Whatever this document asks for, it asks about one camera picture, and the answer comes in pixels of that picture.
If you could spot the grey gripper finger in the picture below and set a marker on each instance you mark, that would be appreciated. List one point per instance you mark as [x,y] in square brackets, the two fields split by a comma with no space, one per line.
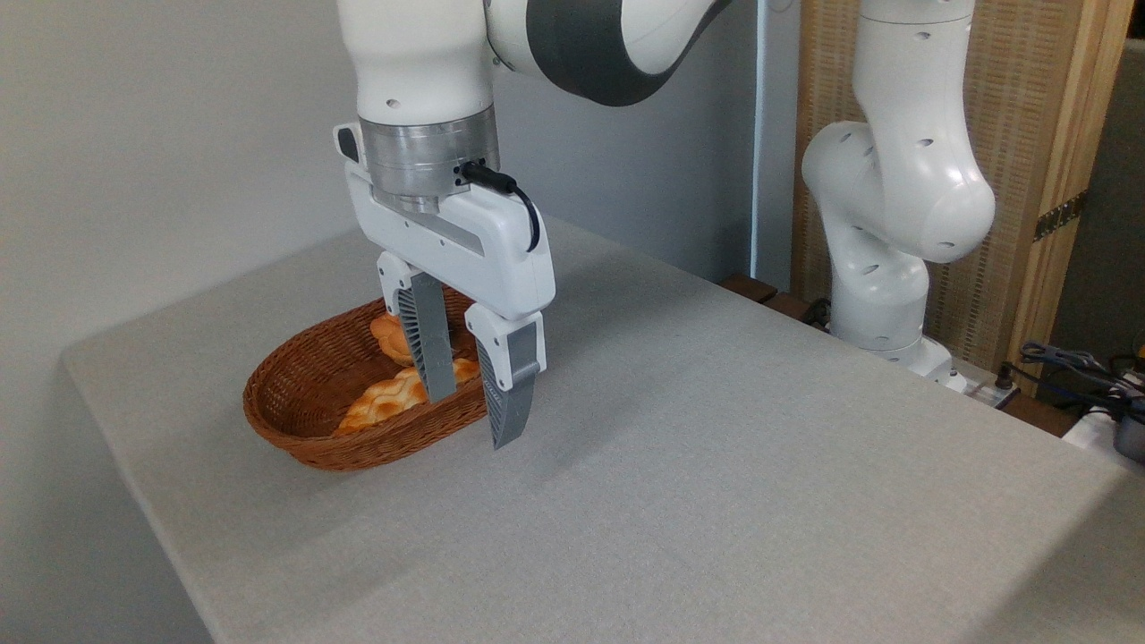
[431,340]
[512,394]

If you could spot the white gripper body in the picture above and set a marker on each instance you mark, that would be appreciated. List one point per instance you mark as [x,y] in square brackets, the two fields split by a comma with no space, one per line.
[465,250]

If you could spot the round bread roll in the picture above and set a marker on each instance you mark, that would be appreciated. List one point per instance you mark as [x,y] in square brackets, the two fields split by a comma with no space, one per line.
[389,335]

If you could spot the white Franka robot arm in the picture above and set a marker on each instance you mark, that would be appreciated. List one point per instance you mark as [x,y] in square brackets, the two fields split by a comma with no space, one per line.
[894,179]

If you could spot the long braided bread loaf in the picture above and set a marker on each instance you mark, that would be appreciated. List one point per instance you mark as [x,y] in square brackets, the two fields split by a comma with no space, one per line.
[385,402]

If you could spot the brown wicker oval basket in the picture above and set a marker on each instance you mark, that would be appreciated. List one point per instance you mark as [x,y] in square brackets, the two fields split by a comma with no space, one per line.
[295,402]

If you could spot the brown wooden slat platform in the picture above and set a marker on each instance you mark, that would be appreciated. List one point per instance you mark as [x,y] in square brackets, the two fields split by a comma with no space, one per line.
[750,288]

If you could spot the metal screen hinge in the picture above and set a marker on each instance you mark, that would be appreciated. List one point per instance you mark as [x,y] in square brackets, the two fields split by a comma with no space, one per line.
[1060,216]

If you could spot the wooden woven folding screen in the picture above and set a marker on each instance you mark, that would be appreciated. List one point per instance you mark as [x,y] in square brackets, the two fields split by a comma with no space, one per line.
[1020,89]

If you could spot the white vertical wall trim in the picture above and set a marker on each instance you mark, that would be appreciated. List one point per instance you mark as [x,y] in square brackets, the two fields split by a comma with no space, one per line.
[760,134]

